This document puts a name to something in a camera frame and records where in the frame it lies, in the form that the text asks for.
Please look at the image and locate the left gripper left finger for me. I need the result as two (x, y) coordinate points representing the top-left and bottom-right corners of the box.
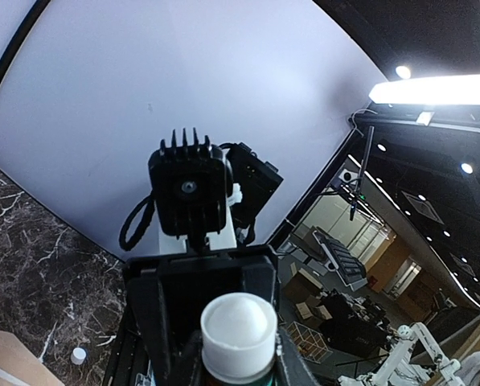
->
(170, 331), (203, 386)

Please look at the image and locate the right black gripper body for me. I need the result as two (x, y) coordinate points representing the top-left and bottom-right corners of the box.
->
(122, 247), (283, 363)

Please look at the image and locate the white glue bottle cap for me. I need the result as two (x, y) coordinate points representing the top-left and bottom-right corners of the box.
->
(70, 347), (87, 366)

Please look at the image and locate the brown kraft envelope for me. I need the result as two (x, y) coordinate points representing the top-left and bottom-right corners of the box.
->
(0, 331), (64, 385)

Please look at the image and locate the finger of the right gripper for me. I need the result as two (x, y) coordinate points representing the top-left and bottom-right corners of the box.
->
(242, 265), (280, 312)
(126, 277), (171, 385)

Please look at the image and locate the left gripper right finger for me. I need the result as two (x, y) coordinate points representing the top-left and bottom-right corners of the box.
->
(274, 327), (320, 386)

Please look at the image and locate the small white-capped glue bottle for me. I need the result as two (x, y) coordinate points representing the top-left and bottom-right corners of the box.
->
(200, 292), (277, 385)

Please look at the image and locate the right black corner post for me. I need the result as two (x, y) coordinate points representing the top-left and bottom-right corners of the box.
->
(0, 0), (51, 87)

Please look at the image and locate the black front frame rail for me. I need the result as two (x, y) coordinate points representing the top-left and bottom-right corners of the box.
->
(102, 308), (155, 386)

